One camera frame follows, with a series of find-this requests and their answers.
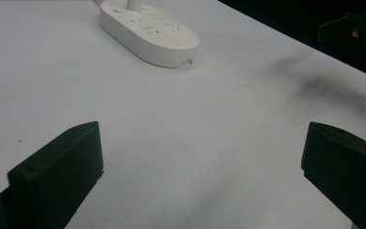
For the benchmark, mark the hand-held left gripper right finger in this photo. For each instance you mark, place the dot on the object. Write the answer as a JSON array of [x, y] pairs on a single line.
[[346, 171]]

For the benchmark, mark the white power strip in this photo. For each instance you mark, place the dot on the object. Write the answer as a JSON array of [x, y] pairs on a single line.
[[154, 33]]

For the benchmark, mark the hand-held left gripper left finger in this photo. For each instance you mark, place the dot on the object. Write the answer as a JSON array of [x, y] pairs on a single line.
[[57, 171]]

